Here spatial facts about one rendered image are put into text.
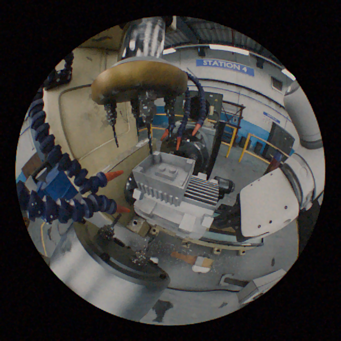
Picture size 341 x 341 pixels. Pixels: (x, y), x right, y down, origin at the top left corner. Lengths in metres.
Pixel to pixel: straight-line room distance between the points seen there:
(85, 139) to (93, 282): 0.33
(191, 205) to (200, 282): 0.41
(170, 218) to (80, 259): 0.19
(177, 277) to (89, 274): 0.39
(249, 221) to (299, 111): 0.16
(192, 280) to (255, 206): 0.42
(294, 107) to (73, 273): 0.33
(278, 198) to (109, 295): 0.25
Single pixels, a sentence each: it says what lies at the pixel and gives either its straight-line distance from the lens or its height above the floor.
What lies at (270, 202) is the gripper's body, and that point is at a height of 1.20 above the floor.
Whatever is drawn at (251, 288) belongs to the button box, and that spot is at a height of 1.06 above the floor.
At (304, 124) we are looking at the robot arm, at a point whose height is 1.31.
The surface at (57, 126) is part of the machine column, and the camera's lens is 0.31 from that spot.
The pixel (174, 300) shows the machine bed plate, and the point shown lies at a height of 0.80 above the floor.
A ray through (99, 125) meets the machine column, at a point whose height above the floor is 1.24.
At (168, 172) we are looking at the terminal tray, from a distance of 0.22.
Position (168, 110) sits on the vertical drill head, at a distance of 0.20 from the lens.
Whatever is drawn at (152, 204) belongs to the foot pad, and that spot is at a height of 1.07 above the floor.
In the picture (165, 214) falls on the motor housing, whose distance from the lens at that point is 0.22.
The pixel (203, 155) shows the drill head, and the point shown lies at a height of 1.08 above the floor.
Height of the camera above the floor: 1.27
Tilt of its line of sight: 40 degrees down
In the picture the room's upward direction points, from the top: 1 degrees clockwise
